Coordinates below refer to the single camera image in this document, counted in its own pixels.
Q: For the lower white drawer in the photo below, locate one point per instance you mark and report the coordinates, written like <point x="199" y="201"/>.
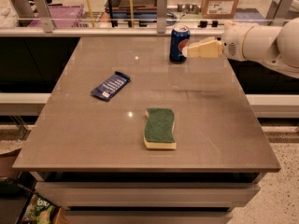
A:
<point x="147" y="217"/>

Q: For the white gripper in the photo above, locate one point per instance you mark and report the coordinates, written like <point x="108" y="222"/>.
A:
<point x="233" y="42"/>

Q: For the white drawer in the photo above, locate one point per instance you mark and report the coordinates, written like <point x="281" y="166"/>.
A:
<point x="147" y="217"/>
<point x="121" y="194"/>

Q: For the blue snack wrapper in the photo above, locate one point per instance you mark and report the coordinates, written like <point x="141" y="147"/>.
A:
<point x="110" y="87"/>

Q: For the glass railing with metal posts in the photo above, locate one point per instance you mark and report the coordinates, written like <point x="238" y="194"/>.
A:
<point x="109" y="25"/>

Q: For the blue pepsi can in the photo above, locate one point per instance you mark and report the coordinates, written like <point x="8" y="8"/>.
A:
<point x="180" y="36"/>

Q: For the purple plastic crate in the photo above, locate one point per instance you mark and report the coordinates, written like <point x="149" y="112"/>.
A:
<point x="61" y="17"/>

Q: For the green snack bag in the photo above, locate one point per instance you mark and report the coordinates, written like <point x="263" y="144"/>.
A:
<point x="38" y="211"/>

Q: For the upper white drawer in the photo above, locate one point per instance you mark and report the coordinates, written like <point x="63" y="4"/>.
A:
<point x="121" y="194"/>

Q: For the cardboard box with label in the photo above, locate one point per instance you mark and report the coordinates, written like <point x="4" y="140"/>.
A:
<point x="218" y="9"/>

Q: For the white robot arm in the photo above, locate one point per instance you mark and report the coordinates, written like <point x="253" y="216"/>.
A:
<point x="274" y="47"/>

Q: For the green and yellow sponge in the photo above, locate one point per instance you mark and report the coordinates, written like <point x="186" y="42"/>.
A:
<point x="158" y="132"/>

